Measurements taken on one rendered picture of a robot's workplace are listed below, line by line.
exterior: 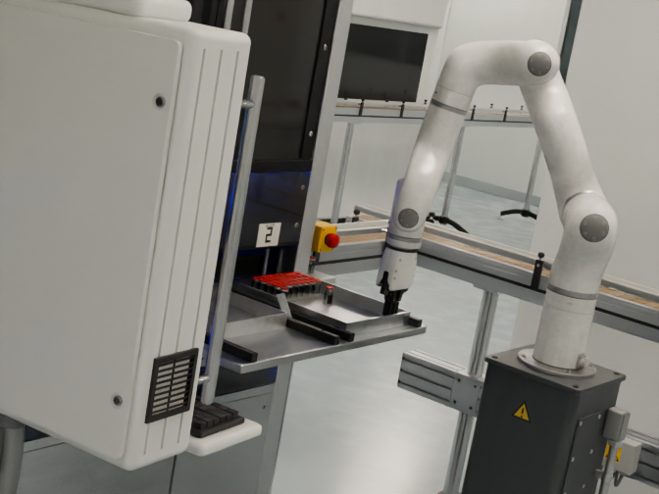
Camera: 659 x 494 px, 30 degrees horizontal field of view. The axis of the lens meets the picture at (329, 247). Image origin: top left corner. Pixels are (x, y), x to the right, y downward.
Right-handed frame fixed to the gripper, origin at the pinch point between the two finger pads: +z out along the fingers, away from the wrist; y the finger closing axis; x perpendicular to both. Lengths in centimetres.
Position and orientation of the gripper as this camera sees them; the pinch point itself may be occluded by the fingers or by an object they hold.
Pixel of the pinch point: (390, 308)
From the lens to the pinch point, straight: 298.1
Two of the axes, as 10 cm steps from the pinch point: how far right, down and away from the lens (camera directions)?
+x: 7.8, 2.6, -5.7
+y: -6.0, 0.6, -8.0
